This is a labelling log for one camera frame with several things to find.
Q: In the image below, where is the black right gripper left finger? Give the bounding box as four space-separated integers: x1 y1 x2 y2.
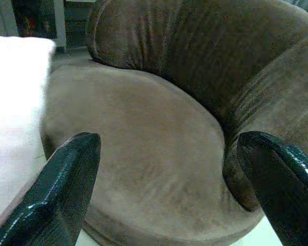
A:
0 132 102 246

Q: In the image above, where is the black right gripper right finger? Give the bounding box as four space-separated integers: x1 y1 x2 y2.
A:
236 131 308 246

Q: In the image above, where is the pink pillow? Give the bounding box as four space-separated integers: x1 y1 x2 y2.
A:
0 34 58 231

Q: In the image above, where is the brown round suede sofa chair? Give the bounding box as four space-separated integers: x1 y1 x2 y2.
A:
40 0 308 246

